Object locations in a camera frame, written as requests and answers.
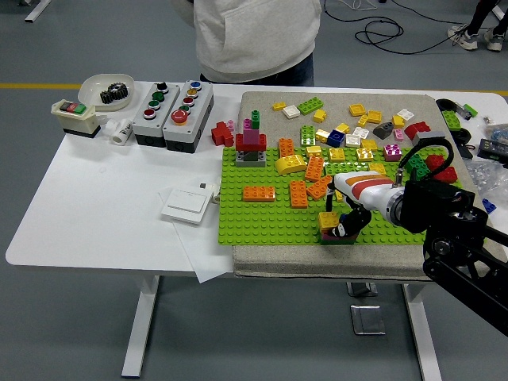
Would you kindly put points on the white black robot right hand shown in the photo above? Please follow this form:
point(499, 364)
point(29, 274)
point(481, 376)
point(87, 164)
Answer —
point(365, 190)

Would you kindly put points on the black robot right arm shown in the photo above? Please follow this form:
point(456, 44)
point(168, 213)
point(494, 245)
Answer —
point(444, 206)

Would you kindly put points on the magenta toy brick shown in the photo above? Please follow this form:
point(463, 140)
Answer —
point(392, 154)

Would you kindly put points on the orange long toy brick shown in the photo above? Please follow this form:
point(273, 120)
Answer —
point(297, 194)
point(258, 193)
point(317, 189)
point(313, 168)
point(285, 147)

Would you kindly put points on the flat white toy brick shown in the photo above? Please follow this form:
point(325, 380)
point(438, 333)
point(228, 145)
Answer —
point(352, 140)
point(291, 111)
point(405, 114)
point(360, 132)

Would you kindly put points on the dark grey sloped toy brick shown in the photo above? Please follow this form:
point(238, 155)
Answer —
point(383, 130)

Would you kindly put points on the green flat toy brick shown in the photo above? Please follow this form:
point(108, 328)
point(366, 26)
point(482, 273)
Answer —
point(328, 242)

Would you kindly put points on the small pink toy brick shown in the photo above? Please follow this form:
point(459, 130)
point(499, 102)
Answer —
point(231, 125)
point(399, 134)

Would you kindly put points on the small yellow toy brick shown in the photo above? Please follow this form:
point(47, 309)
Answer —
point(279, 106)
point(363, 121)

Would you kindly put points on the yellow curved toy brick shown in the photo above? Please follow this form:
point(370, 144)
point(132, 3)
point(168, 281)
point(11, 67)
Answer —
point(291, 164)

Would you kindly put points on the red arch toy brick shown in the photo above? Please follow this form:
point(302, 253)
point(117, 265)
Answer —
point(414, 130)

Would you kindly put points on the lime green toy brick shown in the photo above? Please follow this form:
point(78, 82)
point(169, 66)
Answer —
point(310, 105)
point(307, 135)
point(451, 119)

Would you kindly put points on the flat yellow toy brick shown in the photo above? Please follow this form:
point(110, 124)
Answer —
point(357, 110)

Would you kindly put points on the long grey toy brick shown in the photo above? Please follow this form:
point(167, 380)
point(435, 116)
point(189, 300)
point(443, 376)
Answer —
point(430, 135)

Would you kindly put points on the olive sloped toy brick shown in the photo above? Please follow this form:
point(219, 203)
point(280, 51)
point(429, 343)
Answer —
point(251, 156)

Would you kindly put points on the small blue toy brick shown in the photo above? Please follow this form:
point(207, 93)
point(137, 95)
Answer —
point(489, 205)

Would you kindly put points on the tall pink toy brick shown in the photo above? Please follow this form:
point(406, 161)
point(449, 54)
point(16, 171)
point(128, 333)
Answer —
point(252, 135)

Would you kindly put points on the tall dark green toy brick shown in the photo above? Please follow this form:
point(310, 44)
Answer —
point(256, 116)

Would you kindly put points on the wide red toy brick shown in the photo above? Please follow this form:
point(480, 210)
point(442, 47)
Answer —
point(241, 143)

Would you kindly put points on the red toy brick cluster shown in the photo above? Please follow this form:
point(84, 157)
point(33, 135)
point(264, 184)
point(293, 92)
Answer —
point(220, 135)

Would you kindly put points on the silver floor socket plate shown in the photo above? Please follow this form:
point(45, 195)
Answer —
point(367, 319)
point(361, 289)

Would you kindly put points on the small black clip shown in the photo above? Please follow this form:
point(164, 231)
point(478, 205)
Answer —
point(466, 151)

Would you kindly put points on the black tape roll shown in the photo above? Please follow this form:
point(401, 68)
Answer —
point(462, 137)

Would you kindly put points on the lime green studded baseplate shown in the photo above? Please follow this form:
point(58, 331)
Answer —
point(258, 222)

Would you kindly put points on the clear plastic bag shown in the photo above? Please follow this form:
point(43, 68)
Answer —
point(486, 174)

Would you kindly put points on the silver black green small tool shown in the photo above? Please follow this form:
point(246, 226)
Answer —
point(465, 111)

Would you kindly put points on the black circuit module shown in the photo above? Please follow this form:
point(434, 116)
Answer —
point(492, 148)

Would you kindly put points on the grey-brown mat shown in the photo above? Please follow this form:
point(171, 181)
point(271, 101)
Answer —
point(262, 103)

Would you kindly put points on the clear bag of parts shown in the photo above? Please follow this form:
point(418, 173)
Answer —
point(498, 131)

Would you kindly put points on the white table leg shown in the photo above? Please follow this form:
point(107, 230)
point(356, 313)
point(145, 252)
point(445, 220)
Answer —
point(424, 337)
point(141, 317)

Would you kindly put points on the white paper sheet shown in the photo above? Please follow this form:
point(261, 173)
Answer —
point(206, 258)

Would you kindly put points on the person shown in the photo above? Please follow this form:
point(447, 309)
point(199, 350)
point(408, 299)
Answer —
point(254, 39)
point(470, 39)

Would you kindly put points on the grey emergency stop control box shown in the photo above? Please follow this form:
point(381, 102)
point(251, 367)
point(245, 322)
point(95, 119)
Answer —
point(196, 117)

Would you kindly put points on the grey four-button control box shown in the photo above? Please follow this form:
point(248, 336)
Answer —
point(152, 125)

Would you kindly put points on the white table foot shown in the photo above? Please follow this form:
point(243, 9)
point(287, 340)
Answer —
point(499, 10)
point(37, 10)

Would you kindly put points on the white pipe tee fitting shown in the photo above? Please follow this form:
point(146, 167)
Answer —
point(121, 133)

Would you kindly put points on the black metal gear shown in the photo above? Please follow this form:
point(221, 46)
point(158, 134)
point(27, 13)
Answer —
point(107, 97)
point(119, 89)

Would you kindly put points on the white plastic tray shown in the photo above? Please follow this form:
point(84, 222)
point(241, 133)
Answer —
point(89, 89)

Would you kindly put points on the white wall switch panel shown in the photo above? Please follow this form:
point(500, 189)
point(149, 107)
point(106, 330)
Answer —
point(184, 204)

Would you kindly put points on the cream red-green switch box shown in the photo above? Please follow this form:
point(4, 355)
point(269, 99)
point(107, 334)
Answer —
point(75, 119)

